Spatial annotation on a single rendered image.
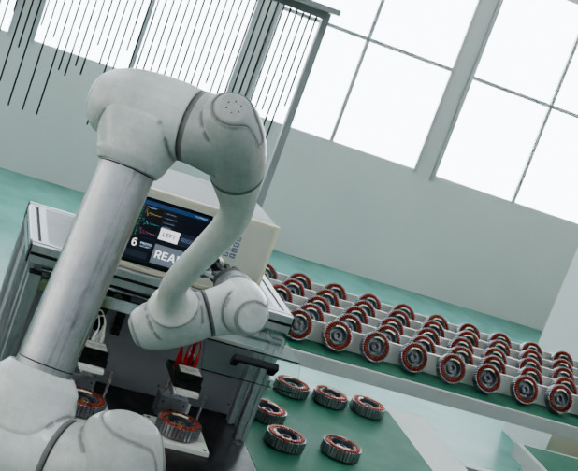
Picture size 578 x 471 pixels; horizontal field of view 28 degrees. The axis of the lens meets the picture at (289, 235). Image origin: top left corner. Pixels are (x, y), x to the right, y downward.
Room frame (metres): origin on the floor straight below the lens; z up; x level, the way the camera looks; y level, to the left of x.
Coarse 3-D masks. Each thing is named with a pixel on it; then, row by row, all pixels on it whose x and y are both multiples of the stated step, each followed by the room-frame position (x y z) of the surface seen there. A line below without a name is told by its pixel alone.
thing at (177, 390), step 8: (168, 360) 2.88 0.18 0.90; (168, 368) 2.85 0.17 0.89; (176, 368) 2.79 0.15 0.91; (184, 368) 2.79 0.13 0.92; (192, 368) 2.81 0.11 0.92; (176, 376) 2.76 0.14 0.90; (184, 376) 2.75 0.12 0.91; (192, 376) 2.76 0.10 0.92; (200, 376) 2.77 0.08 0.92; (168, 384) 2.84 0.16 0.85; (176, 384) 2.75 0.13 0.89; (184, 384) 2.76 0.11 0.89; (192, 384) 2.76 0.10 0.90; (200, 384) 2.77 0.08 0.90; (176, 392) 2.73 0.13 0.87; (184, 392) 2.74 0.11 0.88; (192, 392) 2.75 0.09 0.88
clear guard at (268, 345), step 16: (224, 336) 2.67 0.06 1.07; (240, 336) 2.72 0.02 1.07; (256, 336) 2.77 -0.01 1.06; (272, 336) 2.82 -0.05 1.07; (208, 352) 2.59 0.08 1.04; (224, 352) 2.61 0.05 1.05; (240, 352) 2.63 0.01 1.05; (256, 352) 2.64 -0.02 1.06; (272, 352) 2.68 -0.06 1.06; (288, 352) 2.73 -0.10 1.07; (208, 368) 2.56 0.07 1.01; (224, 368) 2.58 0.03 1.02; (240, 368) 2.60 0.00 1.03; (256, 368) 2.62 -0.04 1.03; (288, 368) 2.66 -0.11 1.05; (272, 384) 2.61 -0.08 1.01; (288, 384) 2.63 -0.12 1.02
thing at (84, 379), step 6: (78, 372) 2.77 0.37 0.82; (84, 372) 2.78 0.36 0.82; (72, 378) 2.75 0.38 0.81; (78, 378) 2.76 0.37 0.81; (84, 378) 2.76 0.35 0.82; (90, 378) 2.77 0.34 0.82; (96, 378) 2.77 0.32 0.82; (78, 384) 2.76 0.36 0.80; (84, 384) 2.76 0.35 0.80; (90, 384) 2.77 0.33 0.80
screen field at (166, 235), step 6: (162, 228) 2.79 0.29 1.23; (162, 234) 2.79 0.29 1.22; (168, 234) 2.79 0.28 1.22; (174, 234) 2.80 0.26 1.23; (180, 234) 2.80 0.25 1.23; (168, 240) 2.80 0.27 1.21; (174, 240) 2.80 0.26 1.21; (180, 240) 2.80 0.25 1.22; (186, 240) 2.81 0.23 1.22; (192, 240) 2.81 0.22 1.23; (186, 246) 2.81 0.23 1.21
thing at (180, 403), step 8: (160, 392) 2.83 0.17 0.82; (168, 392) 2.85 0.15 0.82; (160, 400) 2.82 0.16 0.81; (168, 400) 2.83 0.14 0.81; (176, 400) 2.83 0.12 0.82; (184, 400) 2.84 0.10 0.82; (160, 408) 2.82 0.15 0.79; (168, 408) 2.83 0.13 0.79; (176, 408) 2.83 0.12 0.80; (184, 408) 2.84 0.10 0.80
